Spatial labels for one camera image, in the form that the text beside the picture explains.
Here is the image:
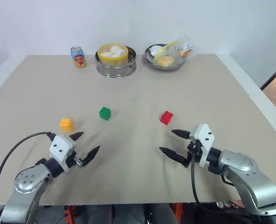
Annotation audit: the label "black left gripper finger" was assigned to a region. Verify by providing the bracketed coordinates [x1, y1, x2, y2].
[81, 145, 101, 167]
[69, 132, 84, 142]

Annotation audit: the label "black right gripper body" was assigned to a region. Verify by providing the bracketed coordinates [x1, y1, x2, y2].
[186, 138, 203, 168]

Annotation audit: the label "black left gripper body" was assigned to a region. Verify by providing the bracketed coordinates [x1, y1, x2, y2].
[65, 149, 85, 172]

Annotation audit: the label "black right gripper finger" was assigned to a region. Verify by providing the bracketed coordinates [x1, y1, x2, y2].
[171, 129, 191, 140]
[159, 146, 190, 168]

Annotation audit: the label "yellow toy building block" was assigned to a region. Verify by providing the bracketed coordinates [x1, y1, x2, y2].
[59, 118, 75, 133]

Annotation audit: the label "red toy building block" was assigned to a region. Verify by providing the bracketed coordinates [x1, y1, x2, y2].
[159, 110, 174, 126]

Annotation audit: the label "green toy building block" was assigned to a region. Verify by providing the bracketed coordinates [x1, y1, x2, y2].
[98, 106, 112, 121]

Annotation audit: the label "beige table cloth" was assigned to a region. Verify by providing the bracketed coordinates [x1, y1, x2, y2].
[0, 54, 276, 206]

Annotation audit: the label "dark rounded shape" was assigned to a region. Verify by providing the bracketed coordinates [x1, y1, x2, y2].
[149, 202, 176, 224]

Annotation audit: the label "stainless steel bowl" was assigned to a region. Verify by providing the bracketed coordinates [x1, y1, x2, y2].
[144, 44, 190, 71]

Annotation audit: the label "golden bread roll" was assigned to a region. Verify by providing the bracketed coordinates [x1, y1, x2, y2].
[178, 49, 192, 58]
[157, 55, 175, 67]

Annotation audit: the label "stainless steel steamer pot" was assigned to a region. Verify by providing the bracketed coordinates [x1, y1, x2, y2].
[95, 45, 138, 78]

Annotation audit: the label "blue orange drink can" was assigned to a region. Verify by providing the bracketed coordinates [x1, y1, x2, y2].
[70, 46, 87, 69]

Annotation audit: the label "clear plastic bag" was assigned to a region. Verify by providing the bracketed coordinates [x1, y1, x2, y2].
[152, 34, 197, 68]

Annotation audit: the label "bamboo steamer basket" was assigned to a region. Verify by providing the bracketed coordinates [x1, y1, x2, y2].
[97, 42, 130, 66]

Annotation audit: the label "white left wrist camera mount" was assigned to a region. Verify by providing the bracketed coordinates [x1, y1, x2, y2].
[48, 134, 77, 174]

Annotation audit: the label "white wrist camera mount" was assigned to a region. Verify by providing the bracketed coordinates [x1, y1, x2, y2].
[189, 123, 216, 168]
[48, 134, 77, 174]

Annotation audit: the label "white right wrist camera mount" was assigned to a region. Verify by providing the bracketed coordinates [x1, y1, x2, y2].
[189, 123, 216, 168]

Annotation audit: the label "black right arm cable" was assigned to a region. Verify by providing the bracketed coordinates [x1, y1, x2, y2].
[190, 146, 222, 224]

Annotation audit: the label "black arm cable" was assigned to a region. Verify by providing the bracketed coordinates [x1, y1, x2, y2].
[0, 131, 58, 224]
[190, 146, 222, 224]

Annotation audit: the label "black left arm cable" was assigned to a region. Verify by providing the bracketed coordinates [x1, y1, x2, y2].
[0, 131, 58, 224]

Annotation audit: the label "orange metal frame part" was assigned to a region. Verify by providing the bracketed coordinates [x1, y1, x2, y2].
[171, 202, 183, 224]
[62, 204, 83, 224]

